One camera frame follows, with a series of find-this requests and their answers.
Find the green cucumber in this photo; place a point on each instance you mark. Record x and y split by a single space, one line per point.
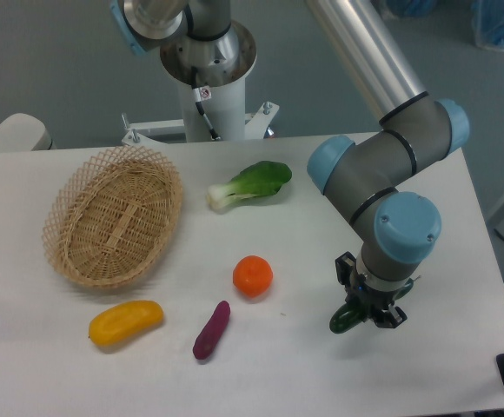
361 303

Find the white chair back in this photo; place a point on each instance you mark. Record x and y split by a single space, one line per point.
22 133

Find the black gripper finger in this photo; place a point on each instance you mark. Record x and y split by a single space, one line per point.
392 317
344 269

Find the woven wicker basket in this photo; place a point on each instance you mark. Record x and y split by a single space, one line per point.
114 217

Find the orange tangerine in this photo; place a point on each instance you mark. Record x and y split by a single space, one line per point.
252 276

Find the purple sweet potato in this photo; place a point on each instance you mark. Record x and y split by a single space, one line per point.
212 332

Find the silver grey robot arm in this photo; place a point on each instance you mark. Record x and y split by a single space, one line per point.
398 229

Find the green bok choy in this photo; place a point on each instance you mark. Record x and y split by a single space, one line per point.
262 179

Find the blue plastic bag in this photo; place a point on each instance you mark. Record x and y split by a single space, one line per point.
488 24

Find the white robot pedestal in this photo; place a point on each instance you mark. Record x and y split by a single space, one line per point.
208 104

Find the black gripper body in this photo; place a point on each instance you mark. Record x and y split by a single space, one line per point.
361 274

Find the yellow mango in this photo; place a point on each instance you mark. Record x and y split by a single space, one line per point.
123 321

